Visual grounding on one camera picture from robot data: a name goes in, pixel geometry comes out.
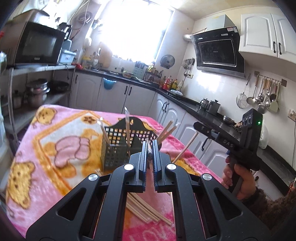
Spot bamboo chopsticks pair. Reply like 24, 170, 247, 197
145, 138, 153, 163
172, 132, 199, 164
157, 120, 180, 145
97, 117, 110, 145
125, 107, 130, 156

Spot person's right forearm sleeve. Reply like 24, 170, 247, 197
242, 188, 295, 233

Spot white lower kitchen cabinets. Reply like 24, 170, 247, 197
70, 71, 226, 172

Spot kitchen window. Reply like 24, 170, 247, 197
98, 1, 173, 63

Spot person's right hand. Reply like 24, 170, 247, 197
221, 155, 258, 201

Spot hanging strainer ladle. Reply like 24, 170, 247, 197
236, 74, 250, 108

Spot dark green utensil basket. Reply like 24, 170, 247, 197
101, 117, 158, 172

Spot steel kettle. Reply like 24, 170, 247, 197
200, 98, 210, 110

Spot black range hood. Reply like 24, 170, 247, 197
190, 26, 245, 78

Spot white upper cabinets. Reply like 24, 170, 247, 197
239, 14, 295, 63

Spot blue hanging trash bin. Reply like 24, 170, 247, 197
102, 78, 117, 90

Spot steel pot on shelf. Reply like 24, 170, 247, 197
26, 78, 50, 108

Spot metal shelf rack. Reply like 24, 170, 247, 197
4, 65, 75, 146

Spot wooden cutting board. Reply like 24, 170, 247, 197
98, 42, 112, 69

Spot grey plastic dish bin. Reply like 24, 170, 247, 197
58, 49, 76, 65

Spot black microwave oven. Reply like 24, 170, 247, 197
1, 22, 66, 66

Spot wall exhaust fan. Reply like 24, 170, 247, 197
160, 54, 175, 69

